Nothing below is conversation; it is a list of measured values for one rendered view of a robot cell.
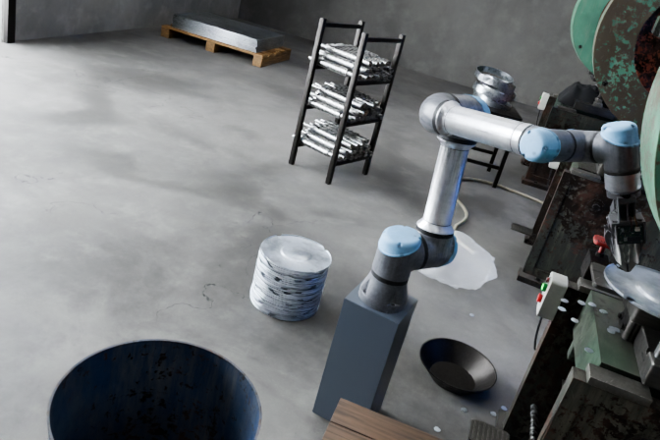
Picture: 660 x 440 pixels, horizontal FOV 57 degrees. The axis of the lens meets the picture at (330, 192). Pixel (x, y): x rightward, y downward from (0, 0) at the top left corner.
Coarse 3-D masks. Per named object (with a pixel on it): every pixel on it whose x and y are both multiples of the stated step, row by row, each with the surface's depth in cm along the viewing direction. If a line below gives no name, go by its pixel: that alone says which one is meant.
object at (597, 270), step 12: (600, 264) 165; (600, 276) 158; (600, 288) 154; (612, 288) 154; (624, 312) 163; (636, 312) 155; (624, 324) 158; (636, 324) 155; (648, 324) 154; (624, 336) 158
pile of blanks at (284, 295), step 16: (256, 272) 246; (272, 272) 236; (288, 272) 233; (320, 272) 239; (256, 288) 244; (272, 288) 238; (288, 288) 236; (304, 288) 237; (320, 288) 244; (256, 304) 244; (272, 304) 240; (288, 304) 241; (304, 304) 241; (288, 320) 242
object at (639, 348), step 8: (624, 304) 176; (640, 328) 156; (648, 328) 155; (640, 336) 154; (648, 336) 151; (656, 336) 152; (632, 344) 157; (640, 344) 152; (648, 344) 147; (656, 344) 148; (640, 352) 150; (648, 352) 146; (640, 360) 148; (648, 360) 143; (656, 360) 141; (640, 368) 146; (648, 368) 141; (656, 368) 139; (640, 376) 144; (648, 376) 141; (656, 376) 140; (648, 384) 141; (656, 384) 141
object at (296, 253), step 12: (264, 240) 249; (276, 240) 253; (288, 240) 255; (300, 240) 257; (264, 252) 241; (276, 252) 243; (288, 252) 244; (300, 252) 246; (312, 252) 250; (324, 252) 252; (276, 264) 234; (288, 264) 237; (300, 264) 239; (312, 264) 241; (324, 264) 243
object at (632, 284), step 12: (612, 264) 166; (612, 276) 160; (624, 276) 161; (636, 276) 163; (648, 276) 165; (624, 288) 155; (636, 288) 156; (648, 288) 157; (636, 300) 150; (648, 300) 152; (648, 312) 145
